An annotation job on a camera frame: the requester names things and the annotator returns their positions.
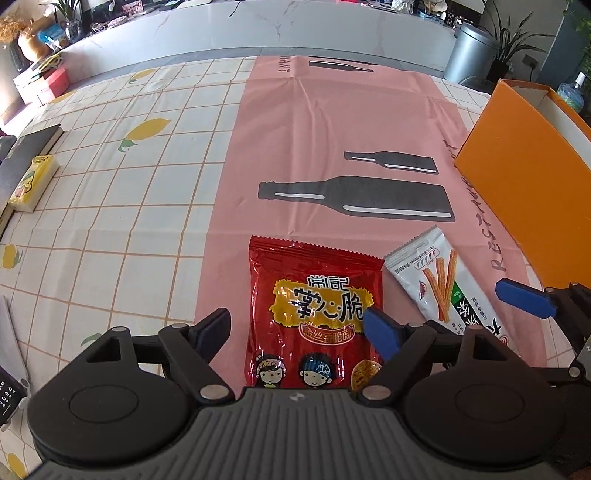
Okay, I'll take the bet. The blue packet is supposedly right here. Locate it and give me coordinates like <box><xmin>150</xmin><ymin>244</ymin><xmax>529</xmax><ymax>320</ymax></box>
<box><xmin>39</xmin><ymin>23</ymin><xmax>65</xmax><ymax>47</ymax></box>

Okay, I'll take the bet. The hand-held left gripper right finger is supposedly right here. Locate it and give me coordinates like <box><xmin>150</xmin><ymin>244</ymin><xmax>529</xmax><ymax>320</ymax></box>
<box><xmin>358</xmin><ymin>308</ymin><xmax>525</xmax><ymax>407</ymax></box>

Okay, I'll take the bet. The white stick snack packet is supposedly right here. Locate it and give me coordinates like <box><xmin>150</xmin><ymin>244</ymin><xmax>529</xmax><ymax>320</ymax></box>
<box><xmin>383</xmin><ymin>225</ymin><xmax>520</xmax><ymax>356</ymax></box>

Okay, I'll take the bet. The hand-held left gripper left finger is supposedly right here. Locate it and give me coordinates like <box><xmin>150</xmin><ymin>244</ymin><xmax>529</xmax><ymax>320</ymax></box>
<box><xmin>81</xmin><ymin>307</ymin><xmax>234</xmax><ymax>407</ymax></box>

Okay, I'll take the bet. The white marble counter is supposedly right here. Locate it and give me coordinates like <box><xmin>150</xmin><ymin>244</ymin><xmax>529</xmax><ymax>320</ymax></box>
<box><xmin>60</xmin><ymin>0</ymin><xmax>458</xmax><ymax>84</ymax></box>

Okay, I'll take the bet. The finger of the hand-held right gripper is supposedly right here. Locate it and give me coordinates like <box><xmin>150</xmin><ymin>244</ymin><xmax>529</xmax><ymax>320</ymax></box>
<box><xmin>495</xmin><ymin>278</ymin><xmax>571</xmax><ymax>320</ymax></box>

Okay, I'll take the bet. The green plant in glass vase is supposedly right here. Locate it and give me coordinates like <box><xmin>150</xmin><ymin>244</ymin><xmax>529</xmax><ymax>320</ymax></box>
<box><xmin>48</xmin><ymin>0</ymin><xmax>86</xmax><ymax>42</ymax></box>

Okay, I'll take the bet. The pink bottle print plastic bag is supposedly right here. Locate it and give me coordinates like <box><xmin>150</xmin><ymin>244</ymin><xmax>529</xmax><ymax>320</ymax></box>
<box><xmin>194</xmin><ymin>54</ymin><xmax>548</xmax><ymax>393</ymax></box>

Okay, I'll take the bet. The lemon print checkered tablecloth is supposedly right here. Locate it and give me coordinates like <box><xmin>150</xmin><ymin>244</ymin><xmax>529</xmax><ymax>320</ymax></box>
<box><xmin>0</xmin><ymin>58</ymin><xmax>591</xmax><ymax>480</ymax></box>

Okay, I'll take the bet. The orange cardboard box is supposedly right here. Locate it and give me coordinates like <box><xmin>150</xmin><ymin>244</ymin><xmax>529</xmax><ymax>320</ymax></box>
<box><xmin>454</xmin><ymin>78</ymin><xmax>591</xmax><ymax>296</ymax></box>

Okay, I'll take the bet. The long leaf potted plant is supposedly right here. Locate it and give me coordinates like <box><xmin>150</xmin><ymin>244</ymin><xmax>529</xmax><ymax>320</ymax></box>
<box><xmin>480</xmin><ymin>0</ymin><xmax>550</xmax><ymax>84</ymax></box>

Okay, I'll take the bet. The grey flat box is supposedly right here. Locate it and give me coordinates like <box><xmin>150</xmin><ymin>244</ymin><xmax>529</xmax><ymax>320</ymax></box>
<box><xmin>0</xmin><ymin>295</ymin><xmax>29</xmax><ymax>384</ymax></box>

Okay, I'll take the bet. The black book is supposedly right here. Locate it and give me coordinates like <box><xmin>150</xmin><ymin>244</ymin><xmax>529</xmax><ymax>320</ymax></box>
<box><xmin>0</xmin><ymin>124</ymin><xmax>64</xmax><ymax>232</ymax></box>

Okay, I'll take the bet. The orange plush toy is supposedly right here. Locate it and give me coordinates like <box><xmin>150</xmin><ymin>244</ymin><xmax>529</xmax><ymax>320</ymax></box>
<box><xmin>18</xmin><ymin>18</ymin><xmax>51</xmax><ymax>61</ymax></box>

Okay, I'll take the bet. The grey metal trash can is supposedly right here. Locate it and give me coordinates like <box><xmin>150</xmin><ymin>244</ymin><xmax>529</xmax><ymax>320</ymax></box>
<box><xmin>443</xmin><ymin>23</ymin><xmax>502</xmax><ymax>86</ymax></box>

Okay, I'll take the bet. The yellow small box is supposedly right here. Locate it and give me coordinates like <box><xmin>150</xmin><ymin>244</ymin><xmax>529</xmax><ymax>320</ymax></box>
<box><xmin>8</xmin><ymin>154</ymin><xmax>61</xmax><ymax>214</ymax></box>

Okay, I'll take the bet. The red box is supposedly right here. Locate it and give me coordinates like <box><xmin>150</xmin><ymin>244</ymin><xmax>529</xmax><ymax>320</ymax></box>
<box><xmin>44</xmin><ymin>67</ymin><xmax>71</xmax><ymax>95</ymax></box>

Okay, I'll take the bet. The blue water jug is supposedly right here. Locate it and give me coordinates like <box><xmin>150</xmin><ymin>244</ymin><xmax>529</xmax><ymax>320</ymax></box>
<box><xmin>556</xmin><ymin>71</ymin><xmax>589</xmax><ymax>114</ymax></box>

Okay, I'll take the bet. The red snack packet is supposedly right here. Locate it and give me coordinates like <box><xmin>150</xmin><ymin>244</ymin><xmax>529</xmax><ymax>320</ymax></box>
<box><xmin>244</xmin><ymin>234</ymin><xmax>386</xmax><ymax>393</ymax></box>

